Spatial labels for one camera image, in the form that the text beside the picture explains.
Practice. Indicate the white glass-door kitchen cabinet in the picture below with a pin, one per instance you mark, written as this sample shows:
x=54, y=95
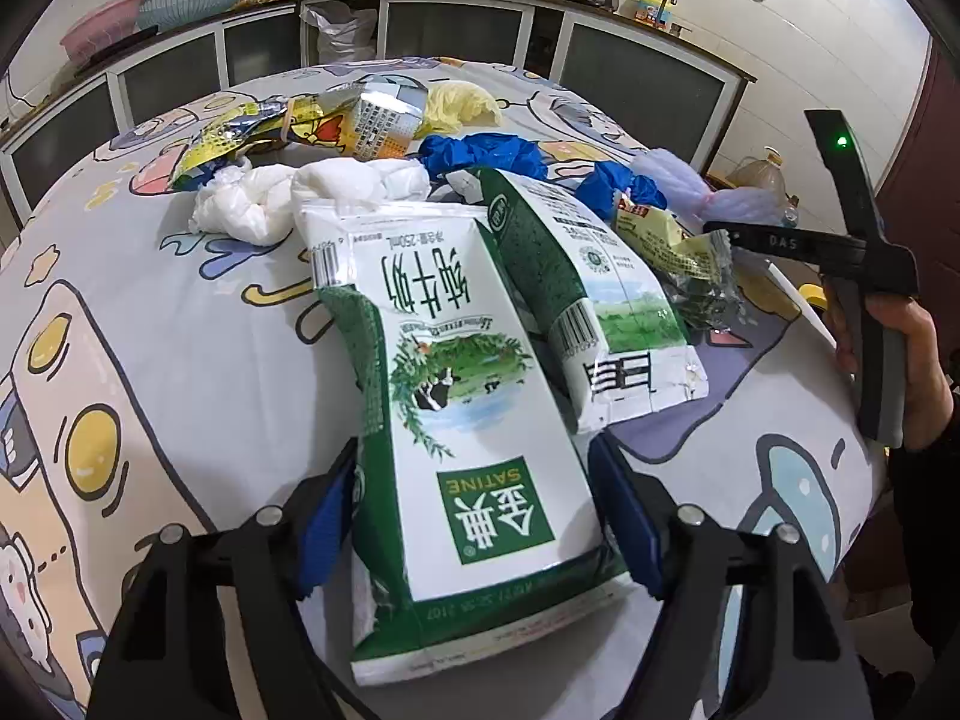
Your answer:
x=450, y=22

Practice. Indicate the person's right forearm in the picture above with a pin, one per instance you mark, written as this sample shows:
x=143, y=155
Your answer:
x=930, y=540

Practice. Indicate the pale yellow plastic bag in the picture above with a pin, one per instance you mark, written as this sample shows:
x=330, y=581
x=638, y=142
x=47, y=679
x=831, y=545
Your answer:
x=457, y=105

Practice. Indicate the blue crumpled bag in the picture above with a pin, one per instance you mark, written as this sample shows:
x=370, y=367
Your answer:
x=480, y=150

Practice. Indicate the yellow round waste bin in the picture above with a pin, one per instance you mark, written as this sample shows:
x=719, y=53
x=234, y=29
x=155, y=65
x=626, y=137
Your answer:
x=811, y=296

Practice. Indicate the yellow cooking oil jug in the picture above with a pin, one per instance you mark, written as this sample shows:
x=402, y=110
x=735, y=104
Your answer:
x=761, y=176

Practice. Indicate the pale purple plastic bag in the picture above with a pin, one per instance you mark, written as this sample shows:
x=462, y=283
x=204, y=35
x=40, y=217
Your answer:
x=675, y=172

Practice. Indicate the blue plastic basket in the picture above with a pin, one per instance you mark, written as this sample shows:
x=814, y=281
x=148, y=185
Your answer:
x=191, y=4

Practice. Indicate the pink plastic basin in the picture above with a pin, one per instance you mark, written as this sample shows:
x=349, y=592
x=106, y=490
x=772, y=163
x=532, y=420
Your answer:
x=101, y=26

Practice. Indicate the yellow detergent pack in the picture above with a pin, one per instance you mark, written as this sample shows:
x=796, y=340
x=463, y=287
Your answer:
x=652, y=7

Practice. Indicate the yellow green snack wrapper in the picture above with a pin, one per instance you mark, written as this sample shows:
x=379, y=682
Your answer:
x=660, y=236

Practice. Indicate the cartoon printed tablecloth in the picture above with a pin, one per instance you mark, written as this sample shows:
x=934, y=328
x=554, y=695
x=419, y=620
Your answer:
x=187, y=360

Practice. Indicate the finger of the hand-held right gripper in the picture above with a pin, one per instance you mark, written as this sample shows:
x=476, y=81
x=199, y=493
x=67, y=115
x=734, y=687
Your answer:
x=750, y=238

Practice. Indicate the yellow foil snack packet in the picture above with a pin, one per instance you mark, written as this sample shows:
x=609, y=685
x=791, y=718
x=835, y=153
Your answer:
x=217, y=142

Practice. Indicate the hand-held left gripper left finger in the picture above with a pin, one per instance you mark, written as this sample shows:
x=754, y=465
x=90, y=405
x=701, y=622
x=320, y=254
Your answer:
x=326, y=532

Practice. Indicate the silver foil wrapper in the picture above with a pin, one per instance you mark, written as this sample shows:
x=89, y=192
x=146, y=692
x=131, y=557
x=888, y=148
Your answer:
x=386, y=116

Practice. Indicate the person's right hand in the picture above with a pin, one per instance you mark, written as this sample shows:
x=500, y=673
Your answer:
x=926, y=375

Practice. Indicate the white woven sack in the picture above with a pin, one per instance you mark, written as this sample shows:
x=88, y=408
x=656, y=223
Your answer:
x=345, y=34

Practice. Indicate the green white milk carton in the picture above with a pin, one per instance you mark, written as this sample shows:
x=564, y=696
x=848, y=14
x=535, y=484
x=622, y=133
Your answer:
x=592, y=292
x=465, y=427

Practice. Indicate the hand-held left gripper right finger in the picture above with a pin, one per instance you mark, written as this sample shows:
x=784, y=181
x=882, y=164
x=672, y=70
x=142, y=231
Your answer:
x=630, y=525

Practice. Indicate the yellow red printed packet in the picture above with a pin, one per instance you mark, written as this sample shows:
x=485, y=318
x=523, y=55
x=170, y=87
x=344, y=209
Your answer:
x=322, y=124

